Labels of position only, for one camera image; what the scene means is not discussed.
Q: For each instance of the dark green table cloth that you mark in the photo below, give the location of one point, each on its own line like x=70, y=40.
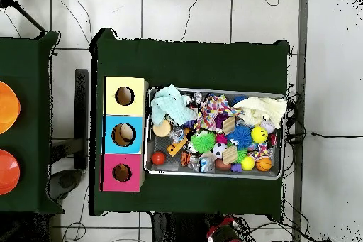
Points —
x=187, y=63
x=31, y=83

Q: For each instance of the red ball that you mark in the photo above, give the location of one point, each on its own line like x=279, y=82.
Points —
x=158, y=158

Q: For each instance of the colourful polka dot cloth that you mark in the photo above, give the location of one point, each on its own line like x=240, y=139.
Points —
x=215, y=111

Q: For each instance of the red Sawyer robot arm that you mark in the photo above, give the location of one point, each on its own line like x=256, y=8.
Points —
x=224, y=233

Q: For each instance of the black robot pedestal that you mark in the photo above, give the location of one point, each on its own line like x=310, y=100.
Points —
x=176, y=230

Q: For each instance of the mint green cloth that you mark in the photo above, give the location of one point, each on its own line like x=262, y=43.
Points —
x=170, y=106

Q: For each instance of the green furry monster toy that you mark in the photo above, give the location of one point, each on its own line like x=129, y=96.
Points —
x=203, y=141

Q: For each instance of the orange striped tiger plush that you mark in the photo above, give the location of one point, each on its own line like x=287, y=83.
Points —
x=185, y=158

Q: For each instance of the wooden box with three holes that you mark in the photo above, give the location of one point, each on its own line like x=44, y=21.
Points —
x=126, y=116

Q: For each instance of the orange flat plastic toy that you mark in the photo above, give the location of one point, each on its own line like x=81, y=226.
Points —
x=177, y=148

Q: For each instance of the orange bowl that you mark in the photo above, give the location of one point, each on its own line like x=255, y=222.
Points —
x=7, y=107
x=7, y=172

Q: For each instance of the blue spiky ball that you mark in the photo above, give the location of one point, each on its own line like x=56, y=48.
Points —
x=241, y=136

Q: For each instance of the toy hamburger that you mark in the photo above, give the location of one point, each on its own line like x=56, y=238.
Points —
x=161, y=129

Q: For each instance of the black stand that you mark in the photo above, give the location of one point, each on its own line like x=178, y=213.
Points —
x=81, y=111

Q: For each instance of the orange toy basketball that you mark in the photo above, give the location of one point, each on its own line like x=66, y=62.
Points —
x=263, y=164

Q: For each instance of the shallow clear mesh bin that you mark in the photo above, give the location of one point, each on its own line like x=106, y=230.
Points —
x=148, y=162

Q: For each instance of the cream yellow cloth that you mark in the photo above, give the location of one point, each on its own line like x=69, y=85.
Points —
x=264, y=108

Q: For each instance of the large yellow ball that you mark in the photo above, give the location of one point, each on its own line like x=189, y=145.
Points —
x=259, y=134

